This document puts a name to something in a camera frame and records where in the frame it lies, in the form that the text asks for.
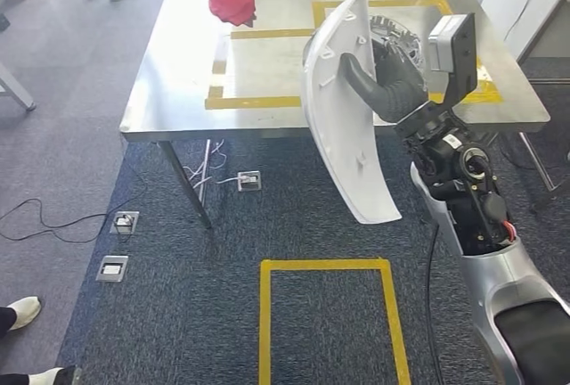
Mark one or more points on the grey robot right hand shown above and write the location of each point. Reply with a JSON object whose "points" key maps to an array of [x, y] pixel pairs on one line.
{"points": [[396, 96]]}

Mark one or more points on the white plastic shell part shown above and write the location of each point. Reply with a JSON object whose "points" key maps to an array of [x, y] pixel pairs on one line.
{"points": [[343, 152]]}

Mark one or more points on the silver black robot right arm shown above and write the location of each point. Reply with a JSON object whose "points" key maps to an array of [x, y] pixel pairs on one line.
{"points": [[489, 288]]}

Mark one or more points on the yellow workbench tape rectangle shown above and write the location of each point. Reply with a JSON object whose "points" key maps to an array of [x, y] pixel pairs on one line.
{"points": [[253, 102]]}

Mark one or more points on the steel workbench table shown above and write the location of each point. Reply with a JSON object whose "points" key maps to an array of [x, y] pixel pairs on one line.
{"points": [[178, 75]]}

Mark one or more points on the round silver fan shroud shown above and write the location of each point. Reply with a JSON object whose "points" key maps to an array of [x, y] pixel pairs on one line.
{"points": [[402, 34]]}

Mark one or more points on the steel floor socket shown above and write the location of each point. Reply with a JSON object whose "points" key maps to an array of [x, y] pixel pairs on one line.
{"points": [[124, 223], [249, 181], [112, 268]]}

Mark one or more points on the red cloth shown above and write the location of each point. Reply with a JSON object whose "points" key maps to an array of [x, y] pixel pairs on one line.
{"points": [[234, 4]]}

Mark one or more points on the yellow floor tape square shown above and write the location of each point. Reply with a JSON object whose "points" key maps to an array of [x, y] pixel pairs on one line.
{"points": [[265, 323]]}

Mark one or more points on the white table leg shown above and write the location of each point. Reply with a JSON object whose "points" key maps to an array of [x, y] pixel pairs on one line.
{"points": [[17, 93]]}

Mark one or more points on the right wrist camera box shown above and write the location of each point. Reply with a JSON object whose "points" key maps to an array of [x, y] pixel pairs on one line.
{"points": [[454, 46]]}

